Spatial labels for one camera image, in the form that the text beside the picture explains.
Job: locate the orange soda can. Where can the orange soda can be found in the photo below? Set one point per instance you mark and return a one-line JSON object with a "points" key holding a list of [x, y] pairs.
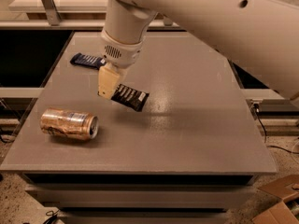
{"points": [[69, 124]]}

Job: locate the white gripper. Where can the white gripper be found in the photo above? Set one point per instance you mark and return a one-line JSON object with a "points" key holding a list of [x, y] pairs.
{"points": [[121, 54]]}

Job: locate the black chocolate rxbar wrapper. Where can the black chocolate rxbar wrapper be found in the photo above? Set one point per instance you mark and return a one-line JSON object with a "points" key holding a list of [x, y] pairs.
{"points": [[130, 97]]}

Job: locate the cardboard box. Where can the cardboard box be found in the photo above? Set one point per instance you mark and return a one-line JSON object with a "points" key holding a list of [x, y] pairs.
{"points": [[286, 210]]}

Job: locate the metal frame railing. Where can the metal frame railing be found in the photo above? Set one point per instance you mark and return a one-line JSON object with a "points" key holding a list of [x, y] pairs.
{"points": [[56, 14]]}

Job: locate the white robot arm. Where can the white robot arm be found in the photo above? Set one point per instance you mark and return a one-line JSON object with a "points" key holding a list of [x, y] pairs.
{"points": [[261, 36]]}

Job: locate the blue rxbar wrapper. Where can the blue rxbar wrapper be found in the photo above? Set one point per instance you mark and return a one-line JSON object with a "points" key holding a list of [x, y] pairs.
{"points": [[87, 61]]}

